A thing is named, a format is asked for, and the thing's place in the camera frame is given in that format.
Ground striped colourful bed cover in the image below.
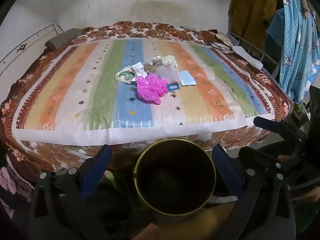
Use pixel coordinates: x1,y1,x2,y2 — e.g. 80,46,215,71
0,21,295,182

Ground pink cloth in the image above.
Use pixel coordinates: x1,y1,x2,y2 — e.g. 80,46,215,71
0,166,17,219

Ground pile of small white packets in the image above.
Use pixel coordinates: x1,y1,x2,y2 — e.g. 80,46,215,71
210,33,234,54

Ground clear snack wrapper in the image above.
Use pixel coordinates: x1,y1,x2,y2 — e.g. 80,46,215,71
143,56,163,72

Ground clear printed plastic bag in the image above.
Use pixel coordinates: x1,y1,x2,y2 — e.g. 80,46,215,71
157,63,181,83

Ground white paper leaflet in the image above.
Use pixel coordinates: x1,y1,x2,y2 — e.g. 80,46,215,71
131,63,148,77

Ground blue dotted hanging cloth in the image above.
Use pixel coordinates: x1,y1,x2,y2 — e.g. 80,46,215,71
265,0,320,104

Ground striped colourful blanket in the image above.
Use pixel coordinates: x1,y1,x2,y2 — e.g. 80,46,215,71
11,38,275,147

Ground metal bed rail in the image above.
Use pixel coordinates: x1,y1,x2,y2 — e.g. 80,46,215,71
229,32,279,74

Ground pale yellow packet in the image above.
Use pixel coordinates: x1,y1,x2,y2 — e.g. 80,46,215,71
162,55,176,66

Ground green and white carton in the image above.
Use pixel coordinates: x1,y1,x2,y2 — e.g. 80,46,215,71
115,66,137,83

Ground blue face mask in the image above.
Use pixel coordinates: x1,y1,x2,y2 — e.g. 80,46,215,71
179,70,197,86

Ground thin white cable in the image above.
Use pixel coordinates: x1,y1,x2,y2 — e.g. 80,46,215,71
122,0,160,30

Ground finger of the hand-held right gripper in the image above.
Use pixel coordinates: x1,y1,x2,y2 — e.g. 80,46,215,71
253,116,308,143
238,146,283,171

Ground dark gold-rimmed trash bin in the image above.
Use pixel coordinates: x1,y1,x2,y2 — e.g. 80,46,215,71
134,138,217,216

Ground pink mesh bath puff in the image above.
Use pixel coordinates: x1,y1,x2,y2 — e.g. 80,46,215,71
136,74,168,105

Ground orange cloth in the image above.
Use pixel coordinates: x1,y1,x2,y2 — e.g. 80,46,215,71
157,201,237,240

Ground yellow hanging jacket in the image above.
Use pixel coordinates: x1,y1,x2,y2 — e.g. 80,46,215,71
228,0,277,56

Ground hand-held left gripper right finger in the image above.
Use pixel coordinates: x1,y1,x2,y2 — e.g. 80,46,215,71
211,144,296,240

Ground green printed bag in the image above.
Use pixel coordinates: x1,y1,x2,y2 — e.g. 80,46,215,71
104,169,118,189

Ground white board with black lines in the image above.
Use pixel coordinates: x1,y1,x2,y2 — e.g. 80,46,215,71
0,24,60,81

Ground white folded cloth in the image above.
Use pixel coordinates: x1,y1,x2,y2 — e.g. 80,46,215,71
232,45,264,70

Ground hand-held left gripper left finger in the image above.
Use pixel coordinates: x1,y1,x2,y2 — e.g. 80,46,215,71
29,144,113,240

